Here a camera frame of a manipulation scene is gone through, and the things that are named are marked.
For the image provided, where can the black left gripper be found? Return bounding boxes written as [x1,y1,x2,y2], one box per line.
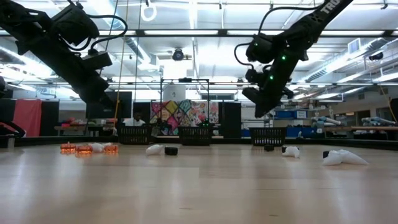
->
[37,43,116,108]

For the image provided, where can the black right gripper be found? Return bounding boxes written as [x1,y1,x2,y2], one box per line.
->
[242,54,299,118]

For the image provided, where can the blue storage bin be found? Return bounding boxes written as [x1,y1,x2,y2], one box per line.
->
[285,126,318,138]
[274,109,308,120]

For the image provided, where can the black plastic mesh basket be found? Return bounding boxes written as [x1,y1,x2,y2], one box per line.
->
[177,126,215,147]
[117,124,155,146]
[249,126,288,147]

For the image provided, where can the person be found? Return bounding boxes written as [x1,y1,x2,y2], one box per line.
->
[123,111,147,127]

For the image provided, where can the red cloth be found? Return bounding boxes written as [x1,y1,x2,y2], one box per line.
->
[12,99,43,138]

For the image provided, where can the colourful patchwork quilt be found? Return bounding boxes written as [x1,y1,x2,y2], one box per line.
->
[150,99,220,127]

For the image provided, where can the wooden workbench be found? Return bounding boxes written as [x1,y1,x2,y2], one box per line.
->
[323,124,398,141]

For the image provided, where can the white ceiling vent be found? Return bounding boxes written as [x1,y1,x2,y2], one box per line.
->
[347,37,362,55]

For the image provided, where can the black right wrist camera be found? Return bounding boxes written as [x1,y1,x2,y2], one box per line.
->
[244,67,266,85]

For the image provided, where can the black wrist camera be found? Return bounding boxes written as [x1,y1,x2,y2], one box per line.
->
[244,67,266,85]
[81,49,113,71]

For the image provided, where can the yellow hanging cord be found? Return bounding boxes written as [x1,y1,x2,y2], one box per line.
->
[113,0,130,133]

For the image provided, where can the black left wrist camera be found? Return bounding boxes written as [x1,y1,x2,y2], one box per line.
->
[81,49,113,71]

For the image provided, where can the black metal gantry frame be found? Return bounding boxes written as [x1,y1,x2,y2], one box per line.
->
[159,78,211,125]

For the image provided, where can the white cable ring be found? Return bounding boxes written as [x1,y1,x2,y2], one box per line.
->
[140,2,157,23]

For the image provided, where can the black overhead camera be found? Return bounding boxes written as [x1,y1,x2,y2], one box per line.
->
[172,48,185,62]

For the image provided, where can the black aluminium table frame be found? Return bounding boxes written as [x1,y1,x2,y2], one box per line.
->
[0,134,398,151]

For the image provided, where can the black overhead frame beam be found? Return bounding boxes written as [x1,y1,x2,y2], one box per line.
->
[0,29,398,38]

